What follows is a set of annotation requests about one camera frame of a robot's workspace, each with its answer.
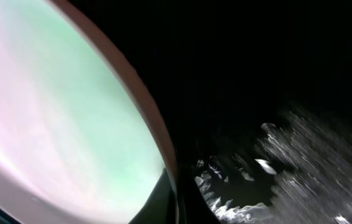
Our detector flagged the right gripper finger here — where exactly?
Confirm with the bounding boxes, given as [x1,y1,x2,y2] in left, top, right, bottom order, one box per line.
[129,169,176,224]

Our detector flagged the white plate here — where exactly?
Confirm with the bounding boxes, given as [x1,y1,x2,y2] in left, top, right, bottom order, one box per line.
[0,1,180,223]

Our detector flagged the black round tray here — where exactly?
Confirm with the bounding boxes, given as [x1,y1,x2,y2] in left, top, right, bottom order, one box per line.
[73,0,352,223]

